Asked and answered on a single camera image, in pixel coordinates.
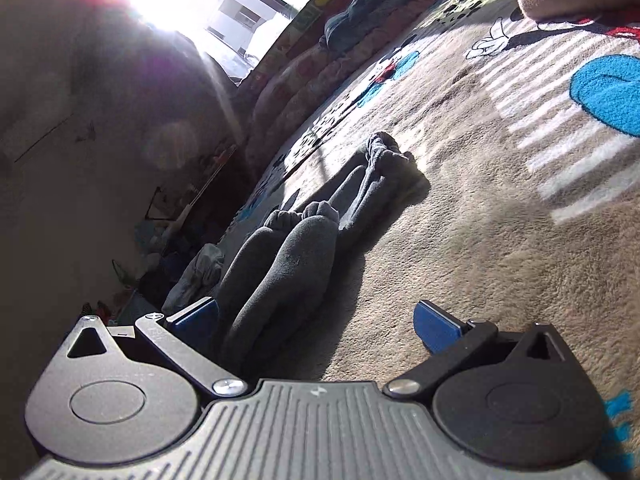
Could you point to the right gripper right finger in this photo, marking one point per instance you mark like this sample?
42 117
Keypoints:
453 345

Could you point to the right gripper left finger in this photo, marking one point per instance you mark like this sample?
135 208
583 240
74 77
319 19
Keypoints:
183 340

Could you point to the grey sweatpants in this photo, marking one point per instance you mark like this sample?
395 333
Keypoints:
281 273

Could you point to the folded white grey garment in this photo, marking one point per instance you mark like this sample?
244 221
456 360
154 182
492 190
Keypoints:
202 274

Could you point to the dark cluttered side table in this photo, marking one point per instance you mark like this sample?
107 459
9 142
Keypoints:
176 224

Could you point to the Mickey Mouse fleece blanket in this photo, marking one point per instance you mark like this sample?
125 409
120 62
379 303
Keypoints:
526 207

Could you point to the pink purple quilt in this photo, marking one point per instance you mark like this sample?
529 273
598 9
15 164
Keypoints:
306 82

